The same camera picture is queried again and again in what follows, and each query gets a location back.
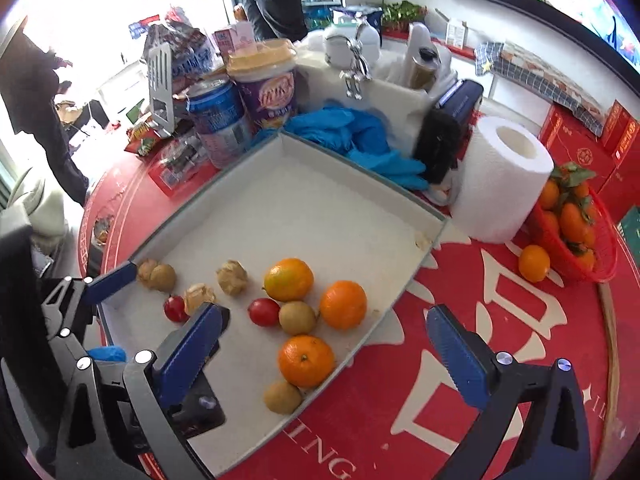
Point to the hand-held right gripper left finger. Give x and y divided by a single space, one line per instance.
192 345

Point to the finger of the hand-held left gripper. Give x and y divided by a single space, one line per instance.
202 410
112 280

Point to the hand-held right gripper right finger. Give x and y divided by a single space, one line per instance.
455 355

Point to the cherry tomato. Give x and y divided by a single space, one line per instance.
263 311
175 308

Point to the orange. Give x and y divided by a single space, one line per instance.
289 279
306 361
534 262
343 305

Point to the grey cardboard box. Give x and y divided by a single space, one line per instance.
310 210

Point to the round brown fruit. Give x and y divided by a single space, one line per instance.
282 396
162 276
297 317

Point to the beige jacket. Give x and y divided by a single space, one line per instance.
35 200

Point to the clear red-trim candy packets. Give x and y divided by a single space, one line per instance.
180 165

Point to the green red snack packet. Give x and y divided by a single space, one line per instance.
142 137

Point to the long wooden stick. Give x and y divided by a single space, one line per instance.
612 360

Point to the red plastic basket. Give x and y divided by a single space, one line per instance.
600 255

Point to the white paper towel roll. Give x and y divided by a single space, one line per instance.
500 180

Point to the pile of leafy tangerines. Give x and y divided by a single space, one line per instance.
570 215

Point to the blue drink can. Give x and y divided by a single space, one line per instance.
220 125

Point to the white slotted plastic stand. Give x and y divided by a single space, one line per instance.
161 90

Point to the green gift box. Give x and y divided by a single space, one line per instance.
631 230

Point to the black electronic device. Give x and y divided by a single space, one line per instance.
450 125

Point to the pile of blue gloves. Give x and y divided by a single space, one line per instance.
360 135

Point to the clear snack bag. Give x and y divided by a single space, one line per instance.
185 50

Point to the purple instant drink cup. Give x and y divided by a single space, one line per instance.
265 90

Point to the stack of red gift boxes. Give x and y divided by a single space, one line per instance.
590 150

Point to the pink milk carton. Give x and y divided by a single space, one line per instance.
235 37

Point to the metal-lidded spice jar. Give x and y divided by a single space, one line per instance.
425 67

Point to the white foam box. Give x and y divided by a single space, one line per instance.
390 72

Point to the checked cloth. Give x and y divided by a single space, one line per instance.
540 75

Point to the silver rabbit figurine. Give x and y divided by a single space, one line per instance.
356 72

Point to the white plastic bottle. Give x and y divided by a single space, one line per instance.
419 37

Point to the small white box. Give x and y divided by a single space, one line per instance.
456 34

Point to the white ceramic pot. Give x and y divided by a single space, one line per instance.
345 42

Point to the potted green plant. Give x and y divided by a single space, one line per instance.
402 15

